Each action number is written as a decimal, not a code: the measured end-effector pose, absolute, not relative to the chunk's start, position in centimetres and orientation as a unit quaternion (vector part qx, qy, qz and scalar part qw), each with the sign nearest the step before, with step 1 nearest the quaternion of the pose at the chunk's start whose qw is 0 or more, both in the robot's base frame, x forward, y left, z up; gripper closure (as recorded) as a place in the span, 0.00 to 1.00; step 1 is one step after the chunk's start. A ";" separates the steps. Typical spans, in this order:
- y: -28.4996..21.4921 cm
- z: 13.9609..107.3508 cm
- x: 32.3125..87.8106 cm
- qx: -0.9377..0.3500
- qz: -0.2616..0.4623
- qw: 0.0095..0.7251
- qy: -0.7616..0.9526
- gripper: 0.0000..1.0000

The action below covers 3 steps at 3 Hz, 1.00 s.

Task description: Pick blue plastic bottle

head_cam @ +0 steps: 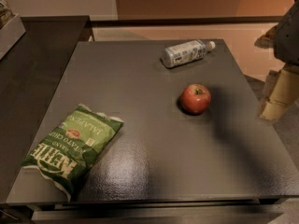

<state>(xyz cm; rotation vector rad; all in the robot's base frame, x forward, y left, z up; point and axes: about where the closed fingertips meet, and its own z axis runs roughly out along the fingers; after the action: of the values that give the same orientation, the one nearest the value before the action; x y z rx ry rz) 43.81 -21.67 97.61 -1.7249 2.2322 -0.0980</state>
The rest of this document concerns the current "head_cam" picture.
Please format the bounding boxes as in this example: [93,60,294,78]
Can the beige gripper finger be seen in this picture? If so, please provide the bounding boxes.
[258,99,286,121]

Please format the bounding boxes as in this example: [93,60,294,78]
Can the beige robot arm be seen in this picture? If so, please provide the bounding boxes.
[254,1,299,122]

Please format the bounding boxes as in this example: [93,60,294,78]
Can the blue plastic water bottle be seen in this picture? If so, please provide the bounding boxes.
[162,39,216,68]

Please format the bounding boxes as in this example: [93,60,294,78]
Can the red apple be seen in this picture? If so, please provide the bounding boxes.
[179,84,211,115]

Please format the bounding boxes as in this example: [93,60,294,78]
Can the green jalapeno chips bag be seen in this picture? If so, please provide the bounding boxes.
[21,105,123,200]

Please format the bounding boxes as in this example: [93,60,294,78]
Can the dark side counter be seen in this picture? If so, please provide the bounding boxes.
[0,16,91,205]

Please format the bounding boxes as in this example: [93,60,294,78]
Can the grey box on shelf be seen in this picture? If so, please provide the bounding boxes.
[0,0,26,60]

